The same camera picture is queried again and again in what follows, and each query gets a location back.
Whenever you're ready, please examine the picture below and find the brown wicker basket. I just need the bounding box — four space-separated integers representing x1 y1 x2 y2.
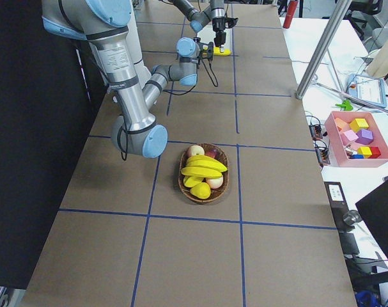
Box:
178 143 229 204

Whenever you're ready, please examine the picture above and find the dark purple plum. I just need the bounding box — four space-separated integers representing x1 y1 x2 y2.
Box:
205 148 219 159

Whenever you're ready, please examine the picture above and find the pink box of blocks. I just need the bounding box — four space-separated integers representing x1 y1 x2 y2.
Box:
325 111 388 168

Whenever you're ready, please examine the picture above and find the aluminium frame post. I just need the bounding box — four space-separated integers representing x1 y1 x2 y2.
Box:
295 0 352 100

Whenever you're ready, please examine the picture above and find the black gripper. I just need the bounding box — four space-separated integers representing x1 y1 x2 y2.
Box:
199 42 224 60
212 17 238 45

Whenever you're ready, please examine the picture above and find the black control box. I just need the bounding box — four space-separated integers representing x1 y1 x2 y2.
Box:
324 182 362 256

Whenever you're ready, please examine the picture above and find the teach pendant tablet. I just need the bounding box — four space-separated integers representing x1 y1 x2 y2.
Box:
346 74 387 108

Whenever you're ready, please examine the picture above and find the yellow mango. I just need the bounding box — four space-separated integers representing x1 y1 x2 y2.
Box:
190 182 211 200

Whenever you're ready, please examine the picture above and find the black monitor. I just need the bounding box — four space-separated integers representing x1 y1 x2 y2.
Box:
355 179 388 259

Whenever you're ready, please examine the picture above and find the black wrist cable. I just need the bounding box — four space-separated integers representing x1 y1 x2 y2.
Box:
163 57 219 96

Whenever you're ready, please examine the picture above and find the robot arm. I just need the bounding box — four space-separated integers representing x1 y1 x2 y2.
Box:
170 0 238 53
42 1 213 158

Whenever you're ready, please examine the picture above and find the red fire extinguisher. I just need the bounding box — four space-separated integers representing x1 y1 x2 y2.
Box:
283 0 299 29

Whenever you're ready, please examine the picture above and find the pink white peach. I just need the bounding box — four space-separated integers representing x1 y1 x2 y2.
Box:
187 145 205 157

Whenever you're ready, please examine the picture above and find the white bear print tray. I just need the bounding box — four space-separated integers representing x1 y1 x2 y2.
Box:
197 24 215 43

